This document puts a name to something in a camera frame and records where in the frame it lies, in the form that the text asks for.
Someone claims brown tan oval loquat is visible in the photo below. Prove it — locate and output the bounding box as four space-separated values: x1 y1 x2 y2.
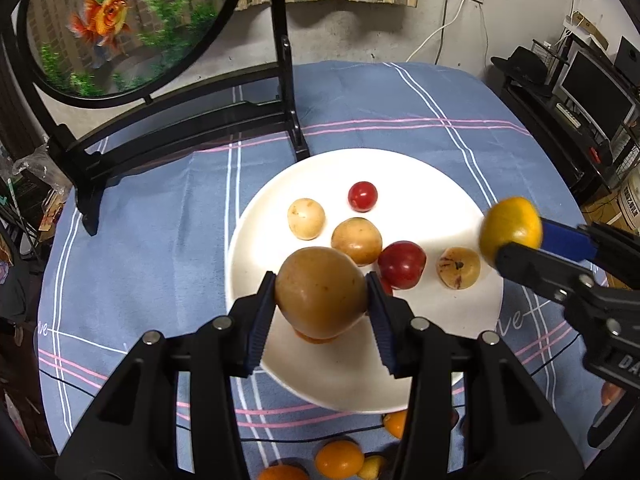
274 246 370 341

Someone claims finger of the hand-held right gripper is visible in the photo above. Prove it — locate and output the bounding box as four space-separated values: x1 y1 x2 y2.
539 216 640 288
494 241 597 307

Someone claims white plate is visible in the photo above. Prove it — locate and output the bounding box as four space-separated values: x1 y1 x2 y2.
225 148 505 415

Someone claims cardboard box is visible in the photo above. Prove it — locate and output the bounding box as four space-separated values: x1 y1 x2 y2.
582 180 640 241

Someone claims round goldfish screen black stand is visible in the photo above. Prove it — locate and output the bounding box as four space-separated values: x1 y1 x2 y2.
0 0 311 237

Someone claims black hat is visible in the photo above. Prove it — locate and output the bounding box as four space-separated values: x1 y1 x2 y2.
491 46 551 86

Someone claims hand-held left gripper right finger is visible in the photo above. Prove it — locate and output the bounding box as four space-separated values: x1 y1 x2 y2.
366 270 586 480

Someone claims yellow green tomato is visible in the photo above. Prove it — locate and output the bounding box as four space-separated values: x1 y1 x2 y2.
479 197 544 267

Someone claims small red tomato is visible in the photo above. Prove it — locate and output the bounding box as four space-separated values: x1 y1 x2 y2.
348 181 378 212

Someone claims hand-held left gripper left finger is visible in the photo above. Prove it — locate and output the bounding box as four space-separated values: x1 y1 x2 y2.
57 270 278 480

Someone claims white power strip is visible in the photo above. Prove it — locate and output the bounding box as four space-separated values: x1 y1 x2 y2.
555 102 581 128

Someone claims tan loquat with dark marks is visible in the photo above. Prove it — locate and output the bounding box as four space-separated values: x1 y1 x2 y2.
436 246 482 290

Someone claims long black cable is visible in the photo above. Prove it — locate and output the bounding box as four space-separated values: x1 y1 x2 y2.
37 330 583 442

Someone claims dark speaker box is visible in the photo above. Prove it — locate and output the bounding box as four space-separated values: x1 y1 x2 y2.
614 36 640 86

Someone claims large red plum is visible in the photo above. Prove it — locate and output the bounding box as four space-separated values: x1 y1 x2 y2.
377 241 427 295

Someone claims white power cable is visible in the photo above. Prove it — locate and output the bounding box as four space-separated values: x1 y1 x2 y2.
400 0 468 64

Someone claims pile of household clutter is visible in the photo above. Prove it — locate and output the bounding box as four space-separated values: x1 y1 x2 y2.
0 145 71 281

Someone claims small yellow loquat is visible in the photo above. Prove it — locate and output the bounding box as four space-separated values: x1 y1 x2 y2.
356 454 388 480

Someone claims clear plastic bag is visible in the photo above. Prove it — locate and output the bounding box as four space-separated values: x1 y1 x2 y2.
12 142 71 196

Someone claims yellow spotted loquat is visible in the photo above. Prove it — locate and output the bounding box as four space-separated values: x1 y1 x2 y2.
287 198 326 241

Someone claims computer monitor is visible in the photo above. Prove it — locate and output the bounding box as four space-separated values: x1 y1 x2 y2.
552 49 638 141

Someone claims person's right hand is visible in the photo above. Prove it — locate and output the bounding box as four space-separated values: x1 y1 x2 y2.
600 381 627 407

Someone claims black power cord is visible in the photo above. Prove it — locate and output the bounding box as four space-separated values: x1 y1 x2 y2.
435 0 451 66

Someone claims tan round loquat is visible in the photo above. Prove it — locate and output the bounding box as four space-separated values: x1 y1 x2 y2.
331 217 384 267

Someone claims blue checked tablecloth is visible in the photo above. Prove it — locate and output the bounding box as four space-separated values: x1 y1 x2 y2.
37 60 608 480

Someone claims black media stand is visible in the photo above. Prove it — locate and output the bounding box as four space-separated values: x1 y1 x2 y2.
500 72 640 201

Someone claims deep orange tangerine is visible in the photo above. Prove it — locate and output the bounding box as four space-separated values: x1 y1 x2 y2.
292 327 341 345

